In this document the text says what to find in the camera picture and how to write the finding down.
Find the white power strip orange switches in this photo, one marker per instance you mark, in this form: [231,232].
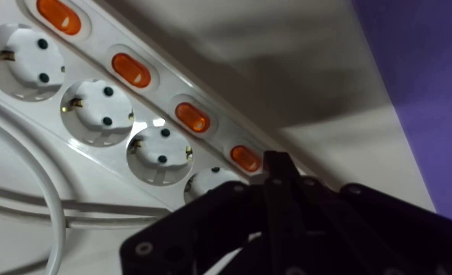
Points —
[150,116]

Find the purple cloth mat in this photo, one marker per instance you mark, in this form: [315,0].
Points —
[429,77]

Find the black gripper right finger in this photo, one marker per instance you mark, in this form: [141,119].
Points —
[368,234]

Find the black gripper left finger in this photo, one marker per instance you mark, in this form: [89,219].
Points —
[211,229]

